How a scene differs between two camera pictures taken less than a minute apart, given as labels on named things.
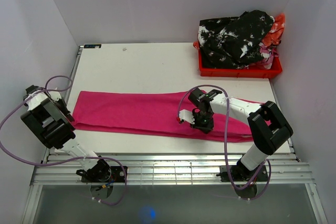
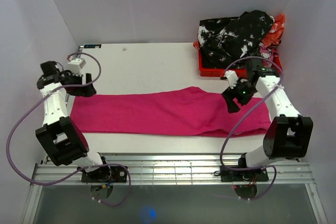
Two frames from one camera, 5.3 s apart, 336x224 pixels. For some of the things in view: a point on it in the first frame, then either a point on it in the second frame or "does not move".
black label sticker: x=92 y=45 does not move
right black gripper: x=206 y=129 → x=228 y=94
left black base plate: x=105 y=174 does not move
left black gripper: x=65 y=109 → x=86 y=91
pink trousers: x=149 y=113 does not move
